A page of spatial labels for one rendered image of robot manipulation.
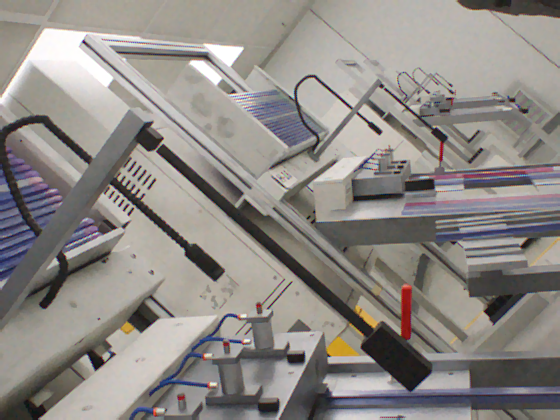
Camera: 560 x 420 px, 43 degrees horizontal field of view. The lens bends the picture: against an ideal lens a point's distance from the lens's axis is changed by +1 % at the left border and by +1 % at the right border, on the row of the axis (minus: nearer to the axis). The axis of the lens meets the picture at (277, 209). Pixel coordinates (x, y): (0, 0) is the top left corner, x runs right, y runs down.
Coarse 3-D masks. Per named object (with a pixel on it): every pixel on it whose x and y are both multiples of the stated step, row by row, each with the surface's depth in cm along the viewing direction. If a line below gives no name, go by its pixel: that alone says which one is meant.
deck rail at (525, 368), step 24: (336, 360) 84; (360, 360) 83; (432, 360) 80; (456, 360) 79; (480, 360) 79; (504, 360) 78; (528, 360) 77; (552, 360) 77; (480, 384) 79; (504, 384) 79; (528, 384) 78; (552, 384) 77; (480, 408) 80; (504, 408) 79; (528, 408) 78; (552, 408) 78
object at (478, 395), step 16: (336, 400) 74; (352, 400) 74; (368, 400) 74; (384, 400) 73; (400, 400) 73; (416, 400) 72; (432, 400) 72; (448, 400) 71; (464, 400) 71; (480, 400) 71; (496, 400) 70; (512, 400) 70; (528, 400) 69; (544, 400) 69
